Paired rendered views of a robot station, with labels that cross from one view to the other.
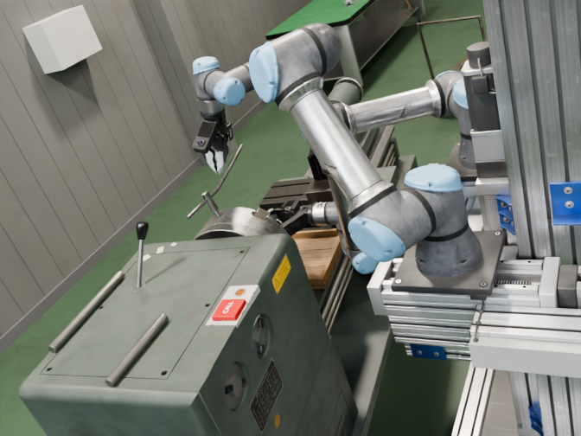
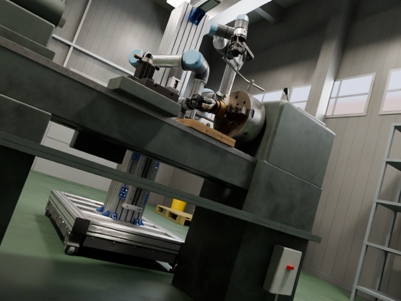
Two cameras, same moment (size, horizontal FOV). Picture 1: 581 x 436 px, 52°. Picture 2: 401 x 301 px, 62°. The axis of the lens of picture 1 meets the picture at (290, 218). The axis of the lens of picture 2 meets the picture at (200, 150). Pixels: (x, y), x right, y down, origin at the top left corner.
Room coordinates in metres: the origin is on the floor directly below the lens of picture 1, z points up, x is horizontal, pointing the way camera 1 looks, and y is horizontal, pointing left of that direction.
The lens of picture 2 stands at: (3.41, 0.90, 0.55)
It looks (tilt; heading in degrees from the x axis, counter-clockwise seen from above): 8 degrees up; 206
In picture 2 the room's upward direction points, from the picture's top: 18 degrees clockwise
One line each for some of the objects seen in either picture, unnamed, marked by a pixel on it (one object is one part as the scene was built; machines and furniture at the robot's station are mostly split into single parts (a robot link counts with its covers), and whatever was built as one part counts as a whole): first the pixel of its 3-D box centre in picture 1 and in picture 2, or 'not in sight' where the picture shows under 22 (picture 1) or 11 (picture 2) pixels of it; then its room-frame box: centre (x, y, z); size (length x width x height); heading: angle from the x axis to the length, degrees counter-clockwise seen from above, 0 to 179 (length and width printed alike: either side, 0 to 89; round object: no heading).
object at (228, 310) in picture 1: (229, 310); not in sight; (1.09, 0.19, 1.26); 0.06 x 0.06 x 0.02; 62
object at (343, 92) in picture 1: (344, 118); (20, 17); (2.65, -0.39, 1.01); 0.30 x 0.20 x 0.29; 152
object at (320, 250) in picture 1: (289, 259); (193, 132); (1.83, 0.05, 0.88); 0.36 x 0.30 x 0.04; 62
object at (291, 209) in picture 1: (299, 214); (196, 103); (1.76, -0.03, 1.08); 0.12 x 0.09 x 0.08; 62
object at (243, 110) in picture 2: not in sight; (238, 111); (1.71, 0.22, 1.09); 0.12 x 0.11 x 0.05; 62
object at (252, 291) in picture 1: (236, 314); not in sight; (1.12, 0.18, 1.23); 0.13 x 0.08 x 0.06; 152
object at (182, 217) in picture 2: not in sight; (187, 213); (-3.24, -2.20, 0.20); 1.39 x 0.99 x 0.39; 55
